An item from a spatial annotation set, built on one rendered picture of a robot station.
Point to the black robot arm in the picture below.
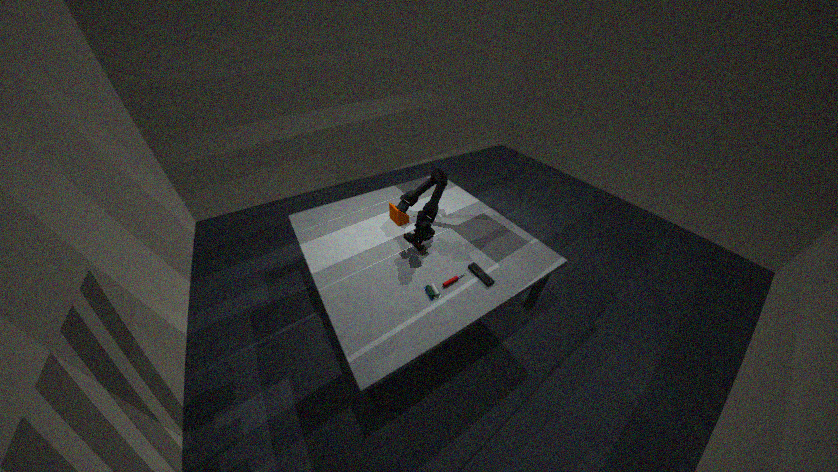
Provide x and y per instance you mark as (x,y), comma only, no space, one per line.
(430,209)

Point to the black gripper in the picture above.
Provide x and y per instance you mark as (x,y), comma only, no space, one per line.
(414,237)

